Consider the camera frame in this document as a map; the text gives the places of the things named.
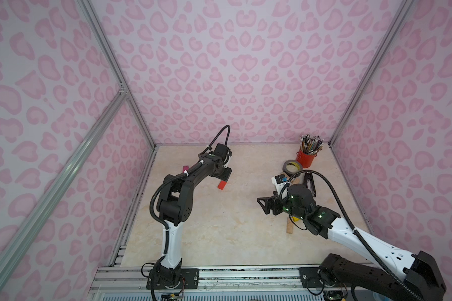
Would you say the long natural wood block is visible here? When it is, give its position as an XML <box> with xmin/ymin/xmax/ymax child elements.
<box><xmin>286</xmin><ymin>220</ymin><xmax>295</xmax><ymax>234</ymax></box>

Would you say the red block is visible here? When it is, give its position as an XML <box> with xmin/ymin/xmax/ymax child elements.
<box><xmin>217</xmin><ymin>181</ymin><xmax>227</xmax><ymax>190</ymax></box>

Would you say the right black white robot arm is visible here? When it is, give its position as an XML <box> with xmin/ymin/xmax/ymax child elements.
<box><xmin>257</xmin><ymin>184</ymin><xmax>446</xmax><ymax>300</ymax></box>

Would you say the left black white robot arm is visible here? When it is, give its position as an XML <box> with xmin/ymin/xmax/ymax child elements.
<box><xmin>148</xmin><ymin>143</ymin><xmax>232</xmax><ymax>289</ymax></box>

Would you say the black stapler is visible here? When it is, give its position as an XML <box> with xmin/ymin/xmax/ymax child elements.
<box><xmin>303</xmin><ymin>173</ymin><xmax>316</xmax><ymax>198</ymax></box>

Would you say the red pencil cup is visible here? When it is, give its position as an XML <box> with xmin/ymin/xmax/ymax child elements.
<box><xmin>296</xmin><ymin>150</ymin><xmax>316</xmax><ymax>169</ymax></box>

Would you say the bundle of coloured pencils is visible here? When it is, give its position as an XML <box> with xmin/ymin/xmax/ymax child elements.
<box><xmin>300</xmin><ymin>134</ymin><xmax>323</xmax><ymax>156</ymax></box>

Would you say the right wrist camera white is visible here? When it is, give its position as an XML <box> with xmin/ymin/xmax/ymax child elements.
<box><xmin>271</xmin><ymin>173</ymin><xmax>288</xmax><ymax>194</ymax></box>

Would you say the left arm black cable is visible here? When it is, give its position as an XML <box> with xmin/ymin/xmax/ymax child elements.
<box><xmin>149</xmin><ymin>125</ymin><xmax>232</xmax><ymax>301</ymax></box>

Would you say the grey duct tape roll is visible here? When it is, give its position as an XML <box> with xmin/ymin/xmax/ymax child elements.
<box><xmin>282</xmin><ymin>160</ymin><xmax>303</xmax><ymax>177</ymax></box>

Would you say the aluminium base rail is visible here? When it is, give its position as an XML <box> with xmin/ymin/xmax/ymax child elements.
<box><xmin>87</xmin><ymin>265</ymin><xmax>353</xmax><ymax>300</ymax></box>

